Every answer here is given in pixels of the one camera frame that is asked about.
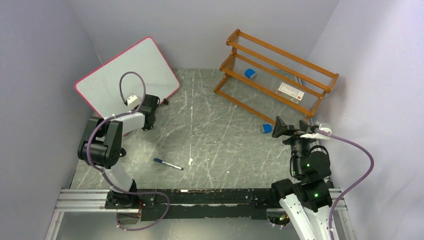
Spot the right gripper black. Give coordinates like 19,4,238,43
271,115,318,177

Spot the whiteboard with pink frame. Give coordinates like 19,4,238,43
74,37,181,119

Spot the blue whiteboard marker pen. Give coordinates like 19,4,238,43
153,158,184,171

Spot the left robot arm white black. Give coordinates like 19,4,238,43
77,94,161,209

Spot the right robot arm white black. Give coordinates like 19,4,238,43
269,116,339,240

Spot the blue eraser on table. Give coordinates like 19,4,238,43
260,123,273,134

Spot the white labelled box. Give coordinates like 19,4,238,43
277,82,305,104

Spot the orange wooden shelf rack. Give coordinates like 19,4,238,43
213,29,340,123

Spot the blue eraser on shelf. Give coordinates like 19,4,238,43
244,68,257,80

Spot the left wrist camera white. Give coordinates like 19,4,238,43
126,94,141,110

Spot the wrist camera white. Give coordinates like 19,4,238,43
126,94,141,110
300,123,332,140

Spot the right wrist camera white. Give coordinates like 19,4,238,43
300,123,332,140

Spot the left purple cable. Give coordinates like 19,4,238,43
86,71,170,232

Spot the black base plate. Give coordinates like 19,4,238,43
104,188,292,222

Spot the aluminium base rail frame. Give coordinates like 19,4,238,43
47,188,356,240

